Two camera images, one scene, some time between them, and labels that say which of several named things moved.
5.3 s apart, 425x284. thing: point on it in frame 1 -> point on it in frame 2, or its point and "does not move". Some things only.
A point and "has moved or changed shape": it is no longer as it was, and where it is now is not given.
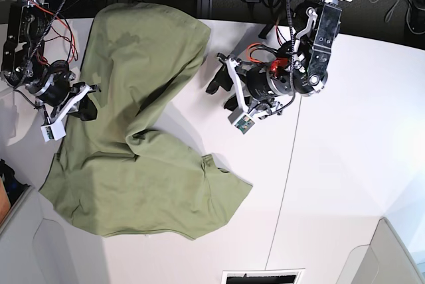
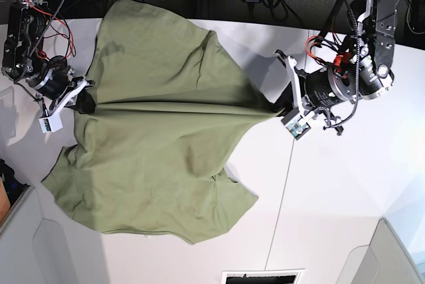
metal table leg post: x=204 y=2 does not move
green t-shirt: x=111 y=182 has moved or changed shape
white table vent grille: x=285 y=276 does not move
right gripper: x=260 y=90 -> x=324 y=89
